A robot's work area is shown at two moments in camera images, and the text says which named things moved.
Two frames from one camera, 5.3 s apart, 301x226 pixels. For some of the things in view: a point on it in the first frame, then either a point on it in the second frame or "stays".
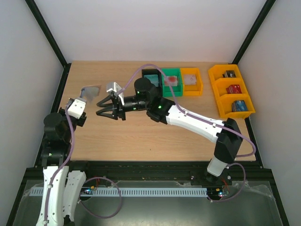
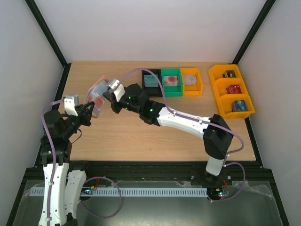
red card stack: x=233 y=89 stays
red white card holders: x=173 y=80 stays
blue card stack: x=239 y=105 stays
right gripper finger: x=101 y=104 to x=110 y=96
